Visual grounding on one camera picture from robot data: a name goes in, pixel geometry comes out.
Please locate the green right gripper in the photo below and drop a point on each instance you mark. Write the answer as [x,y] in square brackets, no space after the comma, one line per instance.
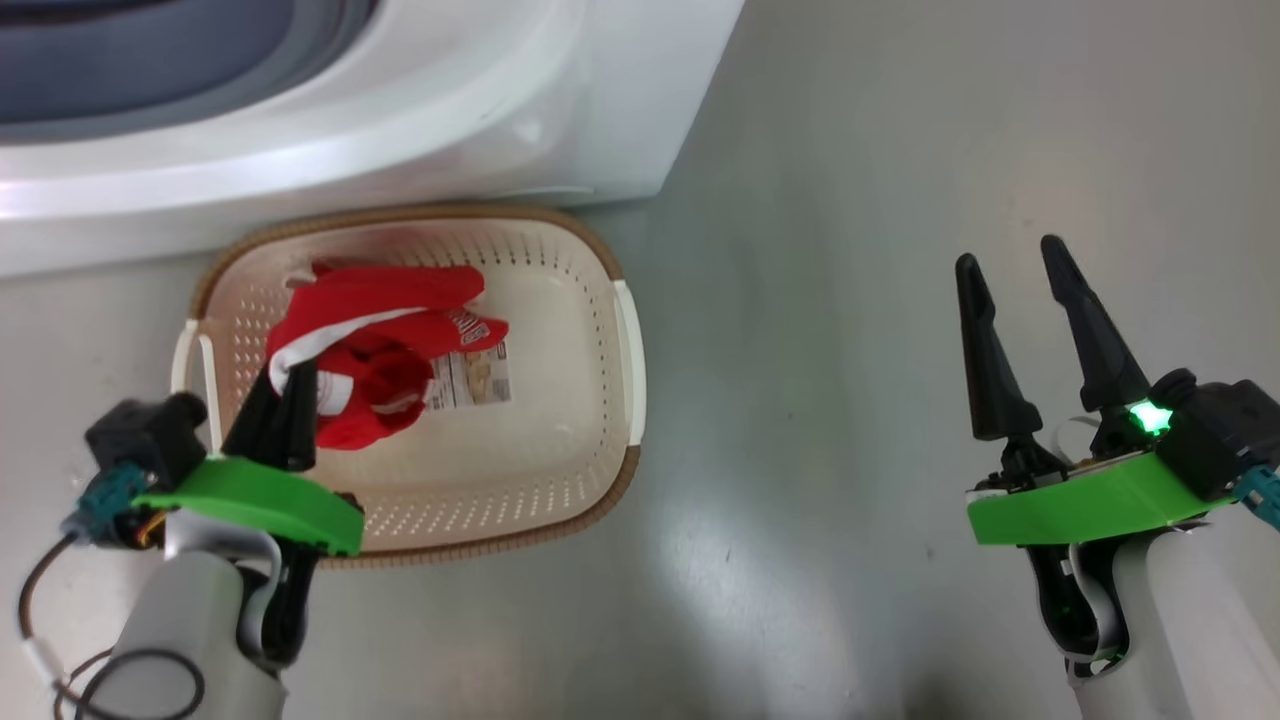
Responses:
[1080,505]

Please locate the white front-load washing machine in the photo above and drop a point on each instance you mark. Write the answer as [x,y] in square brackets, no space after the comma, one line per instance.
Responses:
[450,120]

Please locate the printed basket label sticker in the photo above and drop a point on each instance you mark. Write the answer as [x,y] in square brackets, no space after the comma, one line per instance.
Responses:
[475,385]

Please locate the cream perforated basket brown rim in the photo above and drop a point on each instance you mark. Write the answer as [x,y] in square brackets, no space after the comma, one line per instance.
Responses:
[560,400]

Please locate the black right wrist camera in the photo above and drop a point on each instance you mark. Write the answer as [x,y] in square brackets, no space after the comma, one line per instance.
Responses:
[1220,420]

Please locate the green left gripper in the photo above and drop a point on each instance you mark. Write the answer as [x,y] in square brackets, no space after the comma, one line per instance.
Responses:
[260,500]

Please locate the red and white garment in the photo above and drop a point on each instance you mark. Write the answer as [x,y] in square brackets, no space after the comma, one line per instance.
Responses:
[390,390]

